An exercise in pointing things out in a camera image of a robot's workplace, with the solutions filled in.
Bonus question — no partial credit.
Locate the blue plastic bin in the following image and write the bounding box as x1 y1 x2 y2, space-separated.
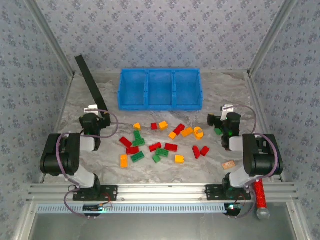
172 68 203 112
117 68 149 112
144 69 176 112

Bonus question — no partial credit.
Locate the aluminium frame post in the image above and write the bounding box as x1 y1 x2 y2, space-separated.
24 0 76 76
246 0 299 76

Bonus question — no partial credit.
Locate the small brown card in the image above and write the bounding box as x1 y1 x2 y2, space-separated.
221 160 236 171

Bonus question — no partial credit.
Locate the red glitter microphone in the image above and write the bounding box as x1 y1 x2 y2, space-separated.
252 178 272 221

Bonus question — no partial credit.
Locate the black flat bar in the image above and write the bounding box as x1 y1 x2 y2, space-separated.
74 54 109 112

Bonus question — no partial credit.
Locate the yellow arch lego brick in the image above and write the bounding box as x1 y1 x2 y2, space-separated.
192 126 205 141

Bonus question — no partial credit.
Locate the small circuit board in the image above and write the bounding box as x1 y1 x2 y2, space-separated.
83 204 105 214
224 202 242 216

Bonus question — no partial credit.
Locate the grey slotted cable duct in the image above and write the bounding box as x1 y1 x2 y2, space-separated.
36 202 227 214

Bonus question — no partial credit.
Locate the purple cable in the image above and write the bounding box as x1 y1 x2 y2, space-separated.
224 104 279 219
55 109 120 219

